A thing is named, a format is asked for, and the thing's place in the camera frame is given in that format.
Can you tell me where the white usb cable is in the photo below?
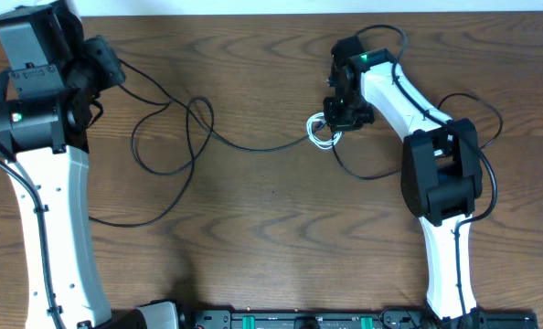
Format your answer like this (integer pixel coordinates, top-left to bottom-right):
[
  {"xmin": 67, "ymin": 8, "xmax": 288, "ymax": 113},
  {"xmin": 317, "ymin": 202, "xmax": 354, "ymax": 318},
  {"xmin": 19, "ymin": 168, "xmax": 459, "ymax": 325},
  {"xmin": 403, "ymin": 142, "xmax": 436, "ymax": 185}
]
[{"xmin": 305, "ymin": 111, "xmax": 344, "ymax": 151}]

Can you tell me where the black usb cable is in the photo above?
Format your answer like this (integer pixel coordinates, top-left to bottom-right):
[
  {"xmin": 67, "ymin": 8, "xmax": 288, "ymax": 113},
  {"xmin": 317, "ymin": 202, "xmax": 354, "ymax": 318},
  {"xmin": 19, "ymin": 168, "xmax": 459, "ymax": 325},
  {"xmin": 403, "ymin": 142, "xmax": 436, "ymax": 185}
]
[{"xmin": 88, "ymin": 58, "xmax": 403, "ymax": 229}]

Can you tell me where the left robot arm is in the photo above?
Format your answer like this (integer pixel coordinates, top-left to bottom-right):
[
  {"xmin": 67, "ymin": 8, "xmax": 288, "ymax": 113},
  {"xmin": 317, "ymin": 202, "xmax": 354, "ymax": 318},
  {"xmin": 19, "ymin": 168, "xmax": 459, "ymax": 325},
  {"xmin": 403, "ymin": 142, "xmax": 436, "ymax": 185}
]
[{"xmin": 0, "ymin": 1, "xmax": 125, "ymax": 328}]

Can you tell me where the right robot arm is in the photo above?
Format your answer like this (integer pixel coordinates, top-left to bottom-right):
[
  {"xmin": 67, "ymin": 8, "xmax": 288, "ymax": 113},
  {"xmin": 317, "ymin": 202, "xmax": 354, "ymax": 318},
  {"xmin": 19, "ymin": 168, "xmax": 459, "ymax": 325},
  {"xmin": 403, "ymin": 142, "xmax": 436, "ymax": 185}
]
[{"xmin": 322, "ymin": 36, "xmax": 482, "ymax": 321}]

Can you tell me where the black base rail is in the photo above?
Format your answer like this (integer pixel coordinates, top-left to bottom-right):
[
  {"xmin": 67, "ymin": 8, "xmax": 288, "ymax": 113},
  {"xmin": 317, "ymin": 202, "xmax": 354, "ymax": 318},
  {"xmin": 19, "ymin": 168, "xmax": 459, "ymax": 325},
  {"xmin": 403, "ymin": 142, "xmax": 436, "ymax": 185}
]
[{"xmin": 111, "ymin": 299, "xmax": 540, "ymax": 329}]

